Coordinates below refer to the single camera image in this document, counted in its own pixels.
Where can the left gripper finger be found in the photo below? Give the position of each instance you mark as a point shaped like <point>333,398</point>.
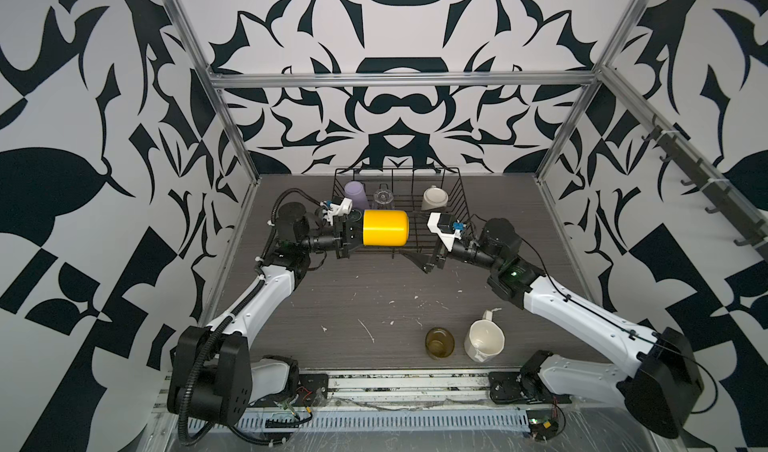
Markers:
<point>354,220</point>
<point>349,248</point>

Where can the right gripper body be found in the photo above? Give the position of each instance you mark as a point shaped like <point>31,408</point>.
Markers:
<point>478,256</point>

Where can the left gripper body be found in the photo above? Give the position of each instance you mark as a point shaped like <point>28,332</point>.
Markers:
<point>326,243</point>

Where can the yellow mug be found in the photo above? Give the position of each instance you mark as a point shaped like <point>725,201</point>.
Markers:
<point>385,228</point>

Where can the lavender plastic cup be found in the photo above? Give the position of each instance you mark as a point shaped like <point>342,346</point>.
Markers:
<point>355,191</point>

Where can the clear glass tumbler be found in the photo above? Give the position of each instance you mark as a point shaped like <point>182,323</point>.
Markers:
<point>383,198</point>

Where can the white mug red inside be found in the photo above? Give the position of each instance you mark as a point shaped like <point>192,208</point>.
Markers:
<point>434,198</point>

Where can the olive green glass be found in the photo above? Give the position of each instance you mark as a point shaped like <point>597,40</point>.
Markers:
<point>439,343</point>

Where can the cream white mug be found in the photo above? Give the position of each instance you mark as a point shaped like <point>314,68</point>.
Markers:
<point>484,340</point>

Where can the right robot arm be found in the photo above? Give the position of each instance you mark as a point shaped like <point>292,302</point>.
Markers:
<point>652,374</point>

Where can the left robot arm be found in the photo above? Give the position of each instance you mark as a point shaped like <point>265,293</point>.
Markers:
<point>222,348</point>

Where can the green circuit board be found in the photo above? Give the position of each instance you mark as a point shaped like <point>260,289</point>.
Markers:
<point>545,425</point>

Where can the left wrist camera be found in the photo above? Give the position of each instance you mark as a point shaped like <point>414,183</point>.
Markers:
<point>330,210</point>

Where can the black wire dish rack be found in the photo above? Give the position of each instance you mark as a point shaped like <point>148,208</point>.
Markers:
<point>408,185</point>

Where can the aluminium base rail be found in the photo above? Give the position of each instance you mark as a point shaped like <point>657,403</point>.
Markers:
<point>408,387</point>

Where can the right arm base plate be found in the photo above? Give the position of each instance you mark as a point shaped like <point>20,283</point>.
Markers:
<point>509,388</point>

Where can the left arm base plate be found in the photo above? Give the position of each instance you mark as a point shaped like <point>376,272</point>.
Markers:
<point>311,390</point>

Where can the white slotted cable duct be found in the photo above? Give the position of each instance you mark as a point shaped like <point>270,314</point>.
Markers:
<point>515,421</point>

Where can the aluminium frame crossbar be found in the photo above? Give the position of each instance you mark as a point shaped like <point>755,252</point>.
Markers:
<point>400,79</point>

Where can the grey wall hook rail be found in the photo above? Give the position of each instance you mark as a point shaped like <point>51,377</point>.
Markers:
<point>702,176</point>

